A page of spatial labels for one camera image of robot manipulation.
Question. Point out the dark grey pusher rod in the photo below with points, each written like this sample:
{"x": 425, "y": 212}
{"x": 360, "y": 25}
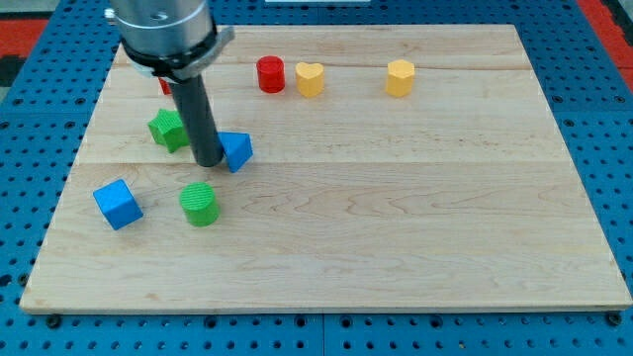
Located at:
{"x": 195, "y": 111}

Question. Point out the red star block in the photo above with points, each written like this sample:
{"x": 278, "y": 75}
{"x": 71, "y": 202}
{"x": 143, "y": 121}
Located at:
{"x": 164, "y": 85}

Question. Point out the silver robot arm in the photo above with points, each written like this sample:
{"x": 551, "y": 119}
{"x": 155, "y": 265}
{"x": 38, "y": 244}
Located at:
{"x": 176, "y": 40}

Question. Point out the green star block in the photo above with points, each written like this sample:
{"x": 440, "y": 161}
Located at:
{"x": 167, "y": 129}

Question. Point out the blue triangle block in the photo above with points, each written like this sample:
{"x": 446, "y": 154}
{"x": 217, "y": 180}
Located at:
{"x": 237, "y": 148}

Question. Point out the red cylinder block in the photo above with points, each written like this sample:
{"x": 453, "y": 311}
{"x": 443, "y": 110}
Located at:
{"x": 271, "y": 74}

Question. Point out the green cylinder block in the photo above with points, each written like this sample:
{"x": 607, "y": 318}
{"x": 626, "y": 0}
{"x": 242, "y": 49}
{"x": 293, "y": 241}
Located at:
{"x": 199, "y": 204}

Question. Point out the yellow heart block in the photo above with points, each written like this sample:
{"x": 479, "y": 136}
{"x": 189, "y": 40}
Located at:
{"x": 309, "y": 78}

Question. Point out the blue cube block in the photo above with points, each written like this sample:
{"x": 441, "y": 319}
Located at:
{"x": 117, "y": 204}

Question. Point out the yellow hexagon block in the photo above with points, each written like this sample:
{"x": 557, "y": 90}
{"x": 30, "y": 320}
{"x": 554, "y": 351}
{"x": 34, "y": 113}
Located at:
{"x": 400, "y": 78}

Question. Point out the light wooden board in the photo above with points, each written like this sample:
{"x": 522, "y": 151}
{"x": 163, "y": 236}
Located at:
{"x": 458, "y": 197}

